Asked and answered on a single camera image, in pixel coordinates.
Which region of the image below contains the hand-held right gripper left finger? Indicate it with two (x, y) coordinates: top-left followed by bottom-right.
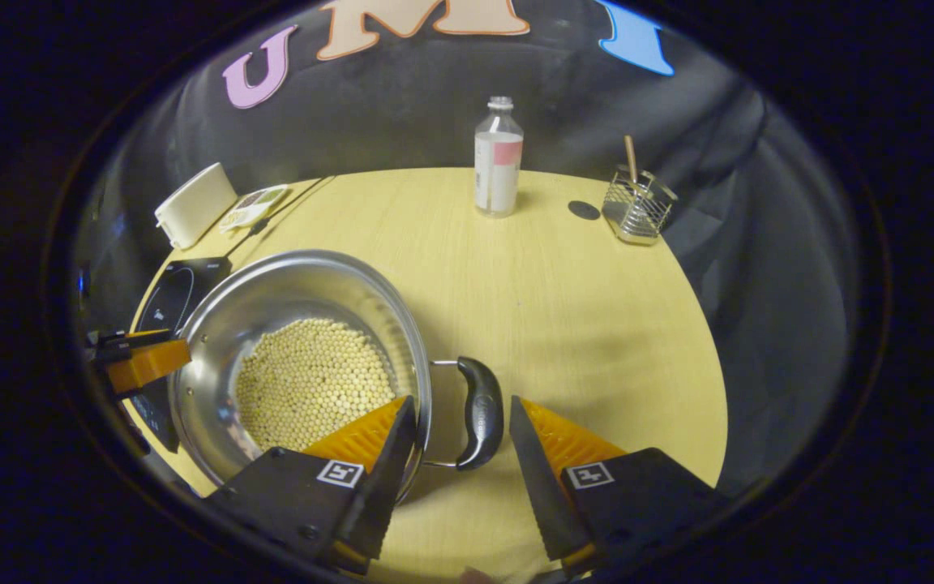
(204, 395), (419, 573)

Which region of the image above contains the stainless steel pot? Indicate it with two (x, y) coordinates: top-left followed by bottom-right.
(167, 249), (506, 504)

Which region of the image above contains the clear bottle with pink label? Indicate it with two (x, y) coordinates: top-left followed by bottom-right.
(473, 96), (525, 218)

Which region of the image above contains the black power cable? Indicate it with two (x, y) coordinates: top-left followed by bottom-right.
(248, 175), (336, 238)

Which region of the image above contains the wire mesh holder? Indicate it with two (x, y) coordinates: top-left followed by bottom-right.
(602, 166), (679, 247)

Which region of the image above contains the black induction cooktop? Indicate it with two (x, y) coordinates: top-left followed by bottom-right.
(128, 257), (233, 453)

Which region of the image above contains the pile of yellow soybeans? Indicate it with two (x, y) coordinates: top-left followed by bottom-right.
(234, 318), (397, 453)

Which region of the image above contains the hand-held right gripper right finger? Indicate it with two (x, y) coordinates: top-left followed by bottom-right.
(509, 395), (731, 577)

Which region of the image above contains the white divided plate of beans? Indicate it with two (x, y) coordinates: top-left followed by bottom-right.
(218, 184), (289, 234)

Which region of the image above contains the white toaster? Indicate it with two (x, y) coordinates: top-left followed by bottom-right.
(154, 162), (238, 250)

